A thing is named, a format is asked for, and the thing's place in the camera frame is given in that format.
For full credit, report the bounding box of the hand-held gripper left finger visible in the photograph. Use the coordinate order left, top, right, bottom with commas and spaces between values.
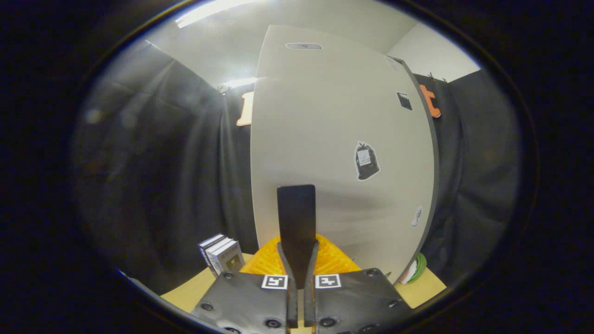
192, 186, 298, 334

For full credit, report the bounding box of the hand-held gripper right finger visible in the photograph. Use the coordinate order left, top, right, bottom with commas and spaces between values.
297, 186, 413, 334

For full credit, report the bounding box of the white shoe cabinet door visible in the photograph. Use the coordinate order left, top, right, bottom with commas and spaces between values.
251, 25, 436, 284

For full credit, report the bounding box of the grey shoe cabinet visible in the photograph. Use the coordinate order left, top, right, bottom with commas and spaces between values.
251, 25, 440, 284

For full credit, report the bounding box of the green white coiled cord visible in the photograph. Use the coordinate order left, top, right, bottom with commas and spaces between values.
400, 253, 427, 285

